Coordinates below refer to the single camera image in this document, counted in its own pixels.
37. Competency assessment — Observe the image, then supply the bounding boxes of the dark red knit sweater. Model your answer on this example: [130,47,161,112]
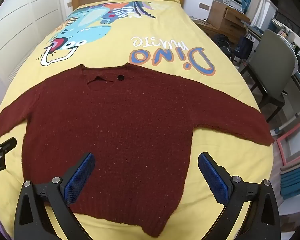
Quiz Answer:
[0,62,275,238]

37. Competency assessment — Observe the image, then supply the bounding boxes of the pink frame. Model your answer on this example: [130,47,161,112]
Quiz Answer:
[276,120,300,165]

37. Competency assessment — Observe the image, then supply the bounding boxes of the yellow dinosaur printed blanket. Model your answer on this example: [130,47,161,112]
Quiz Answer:
[0,0,274,240]

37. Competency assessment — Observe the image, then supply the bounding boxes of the stack of folded teal cloths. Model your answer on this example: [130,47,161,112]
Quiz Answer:
[280,159,300,198]

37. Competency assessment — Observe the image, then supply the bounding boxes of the black bag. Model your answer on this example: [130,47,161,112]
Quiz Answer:
[212,34,233,55]

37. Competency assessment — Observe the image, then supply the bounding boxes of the dark blue bag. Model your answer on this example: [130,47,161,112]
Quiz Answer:
[234,35,254,63]

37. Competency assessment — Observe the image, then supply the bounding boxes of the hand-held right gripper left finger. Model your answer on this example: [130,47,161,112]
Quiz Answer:
[13,152,95,240]

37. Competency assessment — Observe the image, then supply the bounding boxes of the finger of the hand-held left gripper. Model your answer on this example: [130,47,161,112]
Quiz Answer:
[0,137,17,156]

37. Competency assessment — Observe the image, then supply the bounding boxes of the wooden bedside table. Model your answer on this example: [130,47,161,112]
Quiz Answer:
[190,17,217,37]

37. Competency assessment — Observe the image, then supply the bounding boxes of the white wardrobe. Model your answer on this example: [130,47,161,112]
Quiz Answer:
[0,0,74,120]

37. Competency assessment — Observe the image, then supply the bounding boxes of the wooden drawer cabinet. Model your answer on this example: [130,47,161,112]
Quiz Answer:
[206,0,250,37]

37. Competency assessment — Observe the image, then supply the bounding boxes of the grey green chair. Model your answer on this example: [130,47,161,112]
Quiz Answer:
[240,29,298,123]

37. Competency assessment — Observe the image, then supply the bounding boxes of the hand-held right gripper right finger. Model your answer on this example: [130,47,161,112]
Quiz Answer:
[198,151,282,240]

